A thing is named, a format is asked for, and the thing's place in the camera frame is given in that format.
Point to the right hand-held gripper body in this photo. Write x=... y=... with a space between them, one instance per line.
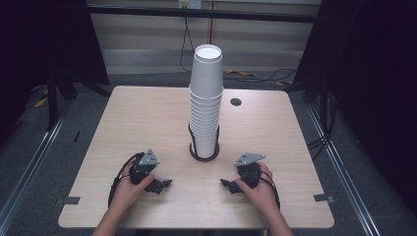
x=249 y=159

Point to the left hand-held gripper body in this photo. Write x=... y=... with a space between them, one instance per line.
x=148 y=158

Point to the black cup holder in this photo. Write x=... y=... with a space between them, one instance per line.
x=204 y=159

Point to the stack of white paper cups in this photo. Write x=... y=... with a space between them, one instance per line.
x=205 y=131

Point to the single white paper cup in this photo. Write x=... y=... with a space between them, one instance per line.
x=206 y=75

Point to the person's left hand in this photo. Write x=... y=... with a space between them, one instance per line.
x=126 y=193

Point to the person's right hand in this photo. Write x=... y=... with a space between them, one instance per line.
x=262 y=196

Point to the black table grommet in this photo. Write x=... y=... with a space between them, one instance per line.
x=235 y=101

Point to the short black floor strip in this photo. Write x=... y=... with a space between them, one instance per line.
x=76 y=136

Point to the grey tape strip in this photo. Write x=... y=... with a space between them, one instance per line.
x=324 y=197

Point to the black metal stand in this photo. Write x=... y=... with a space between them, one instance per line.
x=52 y=98

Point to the yellow tape piece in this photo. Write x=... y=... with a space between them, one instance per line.
x=41 y=102

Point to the black curtain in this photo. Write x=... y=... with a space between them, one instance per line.
x=370 y=82
x=42 y=42

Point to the black horizontal metal bar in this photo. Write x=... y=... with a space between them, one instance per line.
x=203 y=13

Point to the metal floor rail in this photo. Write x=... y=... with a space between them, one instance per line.
x=31 y=164
x=344 y=170

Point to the white wall socket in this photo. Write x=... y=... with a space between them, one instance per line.
x=190 y=3

